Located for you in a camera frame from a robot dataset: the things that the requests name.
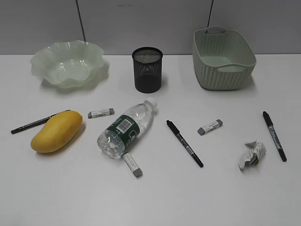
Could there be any clear water bottle green label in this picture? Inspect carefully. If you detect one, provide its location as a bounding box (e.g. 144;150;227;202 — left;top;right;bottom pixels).
97;97;158;159

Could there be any yellow mango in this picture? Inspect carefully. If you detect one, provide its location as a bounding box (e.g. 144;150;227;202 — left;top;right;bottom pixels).
31;111;83;153

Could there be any thin black pen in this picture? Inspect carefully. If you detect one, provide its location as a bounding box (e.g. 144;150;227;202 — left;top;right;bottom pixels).
11;114;56;134

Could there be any white waste paper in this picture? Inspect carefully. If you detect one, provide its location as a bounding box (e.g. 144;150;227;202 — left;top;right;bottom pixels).
238;140;266;170

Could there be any black marker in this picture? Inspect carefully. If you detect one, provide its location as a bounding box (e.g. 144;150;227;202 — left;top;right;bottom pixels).
166;120;204;168
262;111;287;162

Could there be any grey eraser near plate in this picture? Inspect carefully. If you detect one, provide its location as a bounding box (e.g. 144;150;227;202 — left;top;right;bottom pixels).
87;108;115;119

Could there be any black mesh pen holder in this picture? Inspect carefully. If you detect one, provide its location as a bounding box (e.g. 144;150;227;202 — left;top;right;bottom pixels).
132;47;163;94

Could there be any grey eraser right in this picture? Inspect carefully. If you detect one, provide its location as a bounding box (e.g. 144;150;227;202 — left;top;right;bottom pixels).
198;119;223;136

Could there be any grey eraser front centre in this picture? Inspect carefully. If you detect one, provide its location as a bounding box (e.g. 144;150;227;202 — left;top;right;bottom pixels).
123;153;143;178

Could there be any pale green woven basket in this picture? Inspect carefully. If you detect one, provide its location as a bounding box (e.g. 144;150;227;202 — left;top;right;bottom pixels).
192;26;256;91

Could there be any pale green wavy plate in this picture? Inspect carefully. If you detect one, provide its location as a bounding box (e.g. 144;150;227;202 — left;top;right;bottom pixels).
30;40;105;89

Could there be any black wall cable right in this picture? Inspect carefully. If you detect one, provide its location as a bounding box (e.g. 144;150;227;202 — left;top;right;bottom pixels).
206;0;215;34

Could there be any black wall cable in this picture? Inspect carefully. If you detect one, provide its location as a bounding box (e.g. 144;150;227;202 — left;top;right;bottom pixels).
75;0;87;42
206;0;215;34

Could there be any black wall cable left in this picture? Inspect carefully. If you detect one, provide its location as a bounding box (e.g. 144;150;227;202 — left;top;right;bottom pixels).
75;0;87;42

